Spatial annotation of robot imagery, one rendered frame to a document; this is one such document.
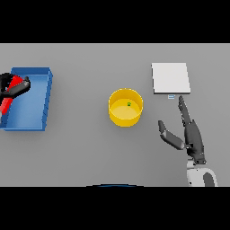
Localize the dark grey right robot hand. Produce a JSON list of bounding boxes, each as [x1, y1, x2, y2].
[[157, 95, 208, 165]]

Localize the red beaker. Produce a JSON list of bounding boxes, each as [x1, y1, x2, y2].
[[0, 75, 25, 116]]

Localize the pale square measuring scale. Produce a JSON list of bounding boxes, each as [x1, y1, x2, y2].
[[151, 62, 191, 100]]

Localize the blue tray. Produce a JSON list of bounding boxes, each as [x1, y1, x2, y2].
[[0, 66, 54, 132]]

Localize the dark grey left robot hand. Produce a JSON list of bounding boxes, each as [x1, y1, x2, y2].
[[0, 72, 31, 101]]

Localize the yellow bowl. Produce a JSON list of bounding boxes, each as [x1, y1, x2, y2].
[[108, 88, 145, 128]]

